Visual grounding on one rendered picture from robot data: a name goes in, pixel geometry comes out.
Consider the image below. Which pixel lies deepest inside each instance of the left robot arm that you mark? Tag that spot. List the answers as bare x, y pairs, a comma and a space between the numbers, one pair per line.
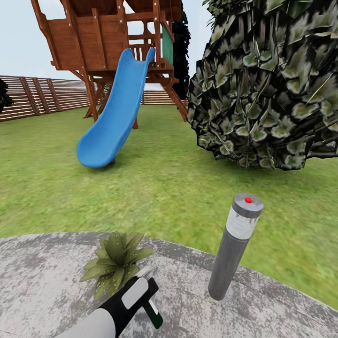
110, 319

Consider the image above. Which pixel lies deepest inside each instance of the insectifuge atomizer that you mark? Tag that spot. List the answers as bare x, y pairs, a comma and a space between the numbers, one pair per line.
153, 313

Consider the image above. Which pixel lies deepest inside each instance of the bush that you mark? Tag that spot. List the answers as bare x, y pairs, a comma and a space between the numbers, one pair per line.
265, 93

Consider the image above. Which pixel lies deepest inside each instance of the pot plant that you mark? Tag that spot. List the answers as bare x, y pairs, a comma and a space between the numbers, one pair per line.
116, 262

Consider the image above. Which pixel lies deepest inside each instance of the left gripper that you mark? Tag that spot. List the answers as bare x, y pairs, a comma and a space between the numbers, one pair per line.
153, 288

